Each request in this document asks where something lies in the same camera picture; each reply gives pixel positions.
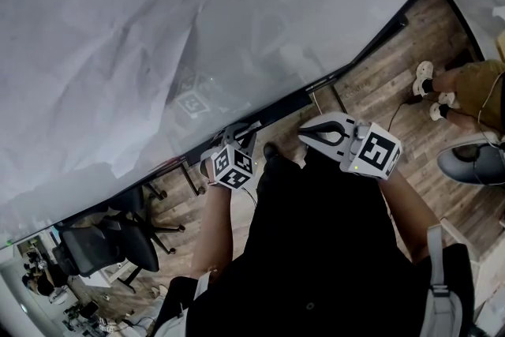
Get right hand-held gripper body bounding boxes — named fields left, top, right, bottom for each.
left=338, top=117, right=403, bottom=182

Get grey backpack strap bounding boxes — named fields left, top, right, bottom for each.
left=155, top=271, right=211, bottom=337
left=427, top=223, right=466, bottom=337

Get white low table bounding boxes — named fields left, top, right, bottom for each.
left=84, top=259, right=132, bottom=289

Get black floor cable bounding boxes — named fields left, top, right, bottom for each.
left=387, top=99, right=420, bottom=132

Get person's left forearm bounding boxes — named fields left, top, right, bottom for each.
left=190, top=180, right=238, bottom=283

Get black office chair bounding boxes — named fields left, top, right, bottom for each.
left=52, top=180, right=187, bottom=294

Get black whiteboard stand leg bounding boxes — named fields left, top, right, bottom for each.
left=330, top=84, right=350, bottom=112
left=180, top=160, right=208, bottom=197

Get person's right forearm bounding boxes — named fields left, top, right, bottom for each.
left=377, top=168, right=442, bottom=266

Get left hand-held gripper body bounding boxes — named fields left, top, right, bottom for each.
left=199, top=137, right=257, bottom=191

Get person's black trousers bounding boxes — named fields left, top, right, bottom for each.
left=242, top=148, right=396, bottom=264

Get grey round seat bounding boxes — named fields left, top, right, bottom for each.
left=436, top=131, right=505, bottom=187

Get large whiteboard black frame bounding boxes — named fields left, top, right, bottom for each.
left=0, top=0, right=481, bottom=249

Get person's black shirt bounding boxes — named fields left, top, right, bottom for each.
left=154, top=240, right=475, bottom=337

